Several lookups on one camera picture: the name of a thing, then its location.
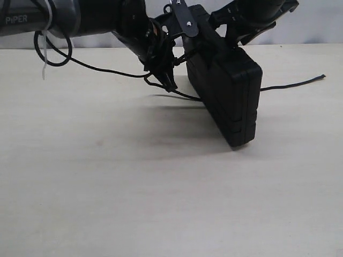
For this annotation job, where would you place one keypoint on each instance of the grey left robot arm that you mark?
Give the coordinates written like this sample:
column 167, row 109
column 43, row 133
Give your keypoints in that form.
column 31, row 16

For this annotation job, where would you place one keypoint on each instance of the white zip tie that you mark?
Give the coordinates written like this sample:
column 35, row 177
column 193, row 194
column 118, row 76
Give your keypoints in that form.
column 44, row 33

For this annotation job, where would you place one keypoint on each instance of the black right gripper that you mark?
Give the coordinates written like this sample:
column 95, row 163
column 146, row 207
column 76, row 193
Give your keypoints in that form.
column 245, row 20

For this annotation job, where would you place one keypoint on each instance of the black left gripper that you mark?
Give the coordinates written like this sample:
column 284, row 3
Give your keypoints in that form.
column 143, row 35

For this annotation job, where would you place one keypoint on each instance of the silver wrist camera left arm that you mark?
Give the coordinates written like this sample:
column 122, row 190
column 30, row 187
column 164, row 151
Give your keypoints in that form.
column 179, row 20

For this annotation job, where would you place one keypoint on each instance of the black plastic case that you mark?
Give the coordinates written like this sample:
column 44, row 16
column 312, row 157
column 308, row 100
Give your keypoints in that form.
column 226, row 79

